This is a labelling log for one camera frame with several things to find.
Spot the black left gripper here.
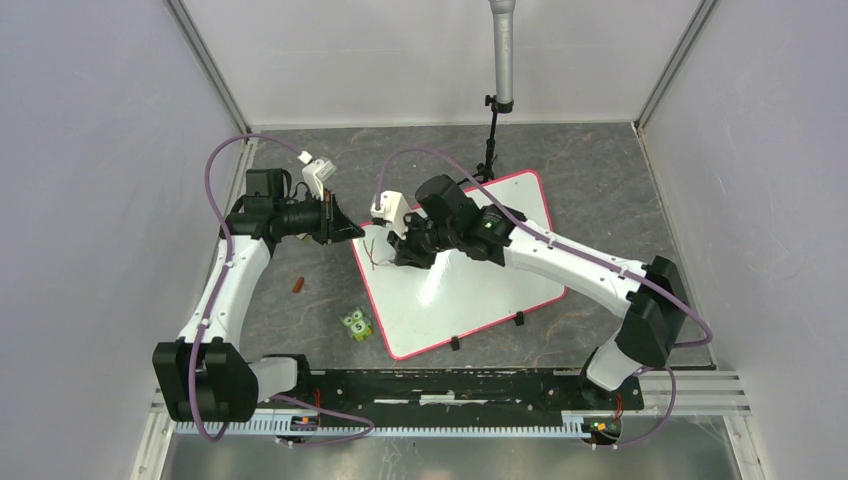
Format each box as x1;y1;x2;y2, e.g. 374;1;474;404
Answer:
275;188;365;246

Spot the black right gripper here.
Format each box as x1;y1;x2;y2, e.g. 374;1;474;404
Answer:
387;208;459;269

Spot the white board with pink frame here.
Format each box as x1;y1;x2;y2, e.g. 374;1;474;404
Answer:
349;169;568;363

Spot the brown marker cap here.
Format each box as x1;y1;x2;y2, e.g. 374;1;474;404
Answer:
292;277;305;293

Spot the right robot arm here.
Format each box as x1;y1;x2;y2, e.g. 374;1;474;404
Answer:
371;175;688;408

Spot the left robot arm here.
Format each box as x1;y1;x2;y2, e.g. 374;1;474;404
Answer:
152;165;364;423

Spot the black tripod stand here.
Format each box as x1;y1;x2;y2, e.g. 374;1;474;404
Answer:
474;95;499;183

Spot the green owl number toy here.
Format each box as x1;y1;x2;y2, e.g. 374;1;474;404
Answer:
340;308;373;342

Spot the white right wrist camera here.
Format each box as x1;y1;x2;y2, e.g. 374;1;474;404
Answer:
370;190;411;240

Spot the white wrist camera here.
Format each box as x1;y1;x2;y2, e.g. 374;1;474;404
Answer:
298;150;336;200
370;190;411;240

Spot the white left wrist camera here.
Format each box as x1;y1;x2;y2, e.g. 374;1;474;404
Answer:
298;150;336;200

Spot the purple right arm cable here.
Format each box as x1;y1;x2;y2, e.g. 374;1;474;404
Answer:
374;146;715;452

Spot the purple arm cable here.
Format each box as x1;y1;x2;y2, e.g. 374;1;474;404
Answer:
188;133;376;448
374;146;715;452

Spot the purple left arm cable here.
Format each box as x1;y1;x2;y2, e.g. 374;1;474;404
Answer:
188;133;376;448

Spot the white slotted cable duct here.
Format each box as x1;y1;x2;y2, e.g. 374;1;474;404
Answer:
173;410;624;439

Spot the grey camera pole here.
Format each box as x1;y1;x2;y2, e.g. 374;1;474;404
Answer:
489;0;516;114

